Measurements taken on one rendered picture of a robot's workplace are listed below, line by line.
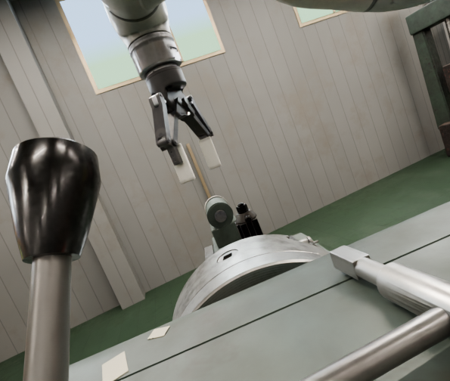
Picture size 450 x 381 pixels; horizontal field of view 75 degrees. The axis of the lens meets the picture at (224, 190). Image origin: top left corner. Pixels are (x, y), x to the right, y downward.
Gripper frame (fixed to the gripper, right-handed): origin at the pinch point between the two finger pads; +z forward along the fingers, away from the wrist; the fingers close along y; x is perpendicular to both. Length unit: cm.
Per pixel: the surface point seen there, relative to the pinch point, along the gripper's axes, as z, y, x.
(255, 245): 12.2, -17.0, -12.0
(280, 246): 13.0, -17.4, -15.5
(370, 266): 8.5, -35.2, -26.4
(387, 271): 8.1, -36.8, -27.2
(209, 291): 12.8, -26.6, -8.4
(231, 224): 34, 79, 37
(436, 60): -9, 503, -180
